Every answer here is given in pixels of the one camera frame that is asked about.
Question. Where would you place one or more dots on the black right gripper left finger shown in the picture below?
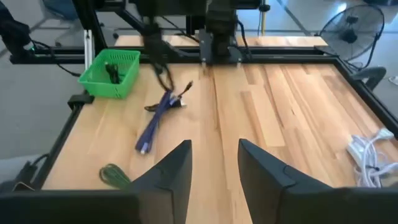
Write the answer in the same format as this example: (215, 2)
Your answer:
(168, 186)

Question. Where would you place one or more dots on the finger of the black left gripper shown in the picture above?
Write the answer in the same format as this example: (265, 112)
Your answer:
(160, 76)
(169, 77)

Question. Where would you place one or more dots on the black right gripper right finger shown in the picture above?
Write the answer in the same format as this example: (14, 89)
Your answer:
(261, 186)

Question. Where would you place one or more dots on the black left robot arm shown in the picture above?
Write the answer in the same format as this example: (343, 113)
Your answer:
(220, 31)

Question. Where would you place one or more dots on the green plastic basket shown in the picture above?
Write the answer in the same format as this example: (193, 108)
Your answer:
(124, 77)

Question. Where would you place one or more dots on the black floor fan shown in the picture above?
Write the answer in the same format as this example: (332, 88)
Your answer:
(351, 31)

